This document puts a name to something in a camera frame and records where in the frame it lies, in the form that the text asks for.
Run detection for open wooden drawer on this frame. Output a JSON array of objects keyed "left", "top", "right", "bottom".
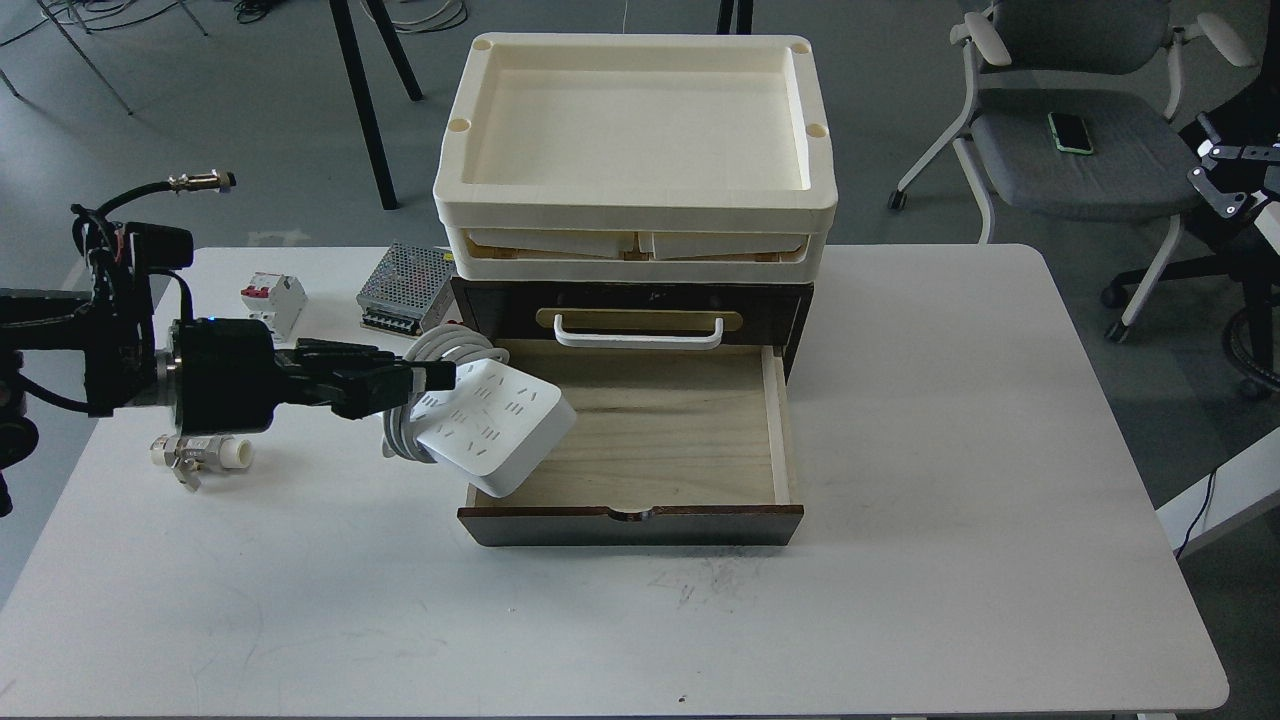
[{"left": 457, "top": 340, "right": 805, "bottom": 547}]

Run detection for cream plastic tray top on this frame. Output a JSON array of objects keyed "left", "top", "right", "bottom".
[{"left": 433, "top": 32, "right": 838, "bottom": 234}]

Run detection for green smartphone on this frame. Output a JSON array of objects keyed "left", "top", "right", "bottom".
[{"left": 1047, "top": 111, "right": 1094, "bottom": 156}]

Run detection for black table legs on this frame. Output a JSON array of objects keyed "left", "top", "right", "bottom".
[{"left": 328, "top": 0, "right": 424, "bottom": 211}]

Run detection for white red circuit breaker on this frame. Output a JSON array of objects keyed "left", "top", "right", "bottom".
[{"left": 239, "top": 272, "right": 307, "bottom": 345}]

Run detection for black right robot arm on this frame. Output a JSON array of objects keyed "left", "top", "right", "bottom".
[{"left": 1187, "top": 77, "right": 1277, "bottom": 400}]

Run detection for cream plastic tray lower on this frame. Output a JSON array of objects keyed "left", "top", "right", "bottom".
[{"left": 445, "top": 225, "right": 827, "bottom": 284}]

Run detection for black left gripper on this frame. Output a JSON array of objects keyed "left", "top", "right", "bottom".
[{"left": 170, "top": 318, "right": 457, "bottom": 436}]

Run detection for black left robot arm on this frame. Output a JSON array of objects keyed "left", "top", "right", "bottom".
[{"left": 1, "top": 170, "right": 457, "bottom": 468}]

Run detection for cream plastic tray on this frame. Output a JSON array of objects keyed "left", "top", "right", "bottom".
[
  {"left": 433, "top": 32, "right": 838, "bottom": 234},
  {"left": 445, "top": 225, "right": 827, "bottom": 284}
]

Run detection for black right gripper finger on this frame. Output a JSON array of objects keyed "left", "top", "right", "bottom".
[{"left": 1188, "top": 111, "right": 1279, "bottom": 219}]

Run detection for grey office chair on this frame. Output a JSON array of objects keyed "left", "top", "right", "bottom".
[{"left": 888, "top": 1, "right": 1257, "bottom": 342}]

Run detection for white plastic ball valve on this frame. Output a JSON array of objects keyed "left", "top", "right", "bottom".
[{"left": 148, "top": 434, "right": 253, "bottom": 492}]

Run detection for white power strip with cable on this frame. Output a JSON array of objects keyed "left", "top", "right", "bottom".
[{"left": 381, "top": 323, "right": 576, "bottom": 498}]

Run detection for metal mesh power supply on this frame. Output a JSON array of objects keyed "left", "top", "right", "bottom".
[{"left": 357, "top": 242, "right": 456, "bottom": 337}]

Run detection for white drawer handle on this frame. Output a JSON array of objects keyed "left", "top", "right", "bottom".
[{"left": 553, "top": 314, "right": 724, "bottom": 351}]

